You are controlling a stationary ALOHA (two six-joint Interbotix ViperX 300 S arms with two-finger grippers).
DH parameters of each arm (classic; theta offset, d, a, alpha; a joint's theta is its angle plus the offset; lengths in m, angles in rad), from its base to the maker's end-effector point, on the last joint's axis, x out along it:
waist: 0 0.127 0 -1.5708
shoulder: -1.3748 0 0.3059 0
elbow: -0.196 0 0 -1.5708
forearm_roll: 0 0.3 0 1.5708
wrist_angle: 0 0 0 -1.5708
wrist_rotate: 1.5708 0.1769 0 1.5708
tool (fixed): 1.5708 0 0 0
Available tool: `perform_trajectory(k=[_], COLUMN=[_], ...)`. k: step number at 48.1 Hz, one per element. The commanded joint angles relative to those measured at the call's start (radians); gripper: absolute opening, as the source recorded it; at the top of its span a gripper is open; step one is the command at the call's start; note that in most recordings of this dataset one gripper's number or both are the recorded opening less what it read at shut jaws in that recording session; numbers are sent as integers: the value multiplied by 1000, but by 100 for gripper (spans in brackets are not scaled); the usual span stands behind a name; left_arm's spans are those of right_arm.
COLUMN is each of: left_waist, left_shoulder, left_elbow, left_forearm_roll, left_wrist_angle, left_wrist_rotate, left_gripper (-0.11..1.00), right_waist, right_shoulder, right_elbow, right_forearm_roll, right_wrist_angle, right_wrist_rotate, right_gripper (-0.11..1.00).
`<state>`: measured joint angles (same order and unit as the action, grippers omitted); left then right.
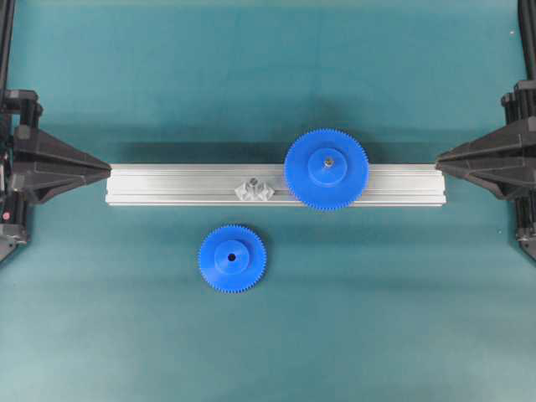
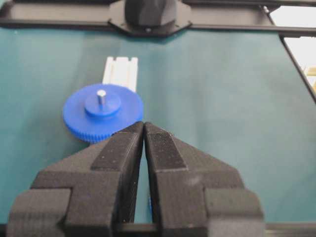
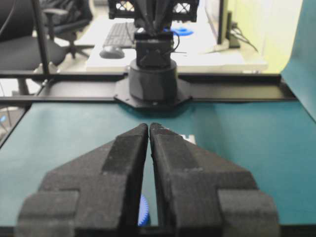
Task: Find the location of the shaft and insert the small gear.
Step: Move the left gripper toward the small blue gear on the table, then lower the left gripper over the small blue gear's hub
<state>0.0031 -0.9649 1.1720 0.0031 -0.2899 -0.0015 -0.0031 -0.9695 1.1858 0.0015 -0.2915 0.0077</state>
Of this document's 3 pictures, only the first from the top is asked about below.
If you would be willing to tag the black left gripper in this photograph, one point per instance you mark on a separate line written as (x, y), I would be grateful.
(37, 186)

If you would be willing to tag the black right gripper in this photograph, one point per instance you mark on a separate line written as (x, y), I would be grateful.
(508, 141)

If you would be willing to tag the small blue plastic gear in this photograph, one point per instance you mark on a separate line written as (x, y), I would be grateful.
(232, 259)

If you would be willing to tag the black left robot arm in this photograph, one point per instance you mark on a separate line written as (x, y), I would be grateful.
(35, 166)

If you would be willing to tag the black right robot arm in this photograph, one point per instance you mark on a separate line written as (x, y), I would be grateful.
(503, 161)

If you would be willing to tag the large blue plastic gear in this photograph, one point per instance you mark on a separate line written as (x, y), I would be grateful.
(326, 188)

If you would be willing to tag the silver aluminium extrusion rail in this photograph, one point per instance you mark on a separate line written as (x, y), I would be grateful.
(389, 185)

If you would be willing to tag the silver shaft mounting bracket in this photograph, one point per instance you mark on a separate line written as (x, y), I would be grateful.
(253, 190)

